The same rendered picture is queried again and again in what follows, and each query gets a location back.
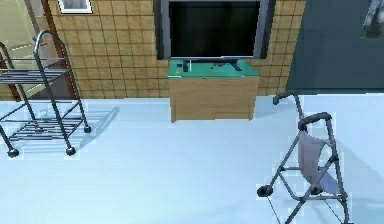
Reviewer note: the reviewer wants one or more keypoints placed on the wooden cabinet with green top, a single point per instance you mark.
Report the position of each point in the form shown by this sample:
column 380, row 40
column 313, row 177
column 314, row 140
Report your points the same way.
column 213, row 96

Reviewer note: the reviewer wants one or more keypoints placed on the grey metal wheeled rack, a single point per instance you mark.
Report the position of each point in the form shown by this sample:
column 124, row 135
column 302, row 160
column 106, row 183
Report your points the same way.
column 50, row 76

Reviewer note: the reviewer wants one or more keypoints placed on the grey wheeled walker frame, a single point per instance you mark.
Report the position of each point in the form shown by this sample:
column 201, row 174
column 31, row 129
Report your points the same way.
column 311, row 160

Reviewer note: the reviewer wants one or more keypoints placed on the black flat television set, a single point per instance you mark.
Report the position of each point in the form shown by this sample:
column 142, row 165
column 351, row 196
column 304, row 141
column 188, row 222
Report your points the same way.
column 213, row 28

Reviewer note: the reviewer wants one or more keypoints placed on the black remote control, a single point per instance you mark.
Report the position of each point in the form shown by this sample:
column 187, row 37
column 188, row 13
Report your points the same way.
column 185, row 65

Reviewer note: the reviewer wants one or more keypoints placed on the brown framed room door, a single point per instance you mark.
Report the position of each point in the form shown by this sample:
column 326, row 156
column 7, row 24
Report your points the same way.
column 23, row 40

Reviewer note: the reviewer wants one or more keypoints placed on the white framed wall picture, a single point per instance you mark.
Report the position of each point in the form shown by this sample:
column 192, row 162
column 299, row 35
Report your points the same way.
column 75, row 5

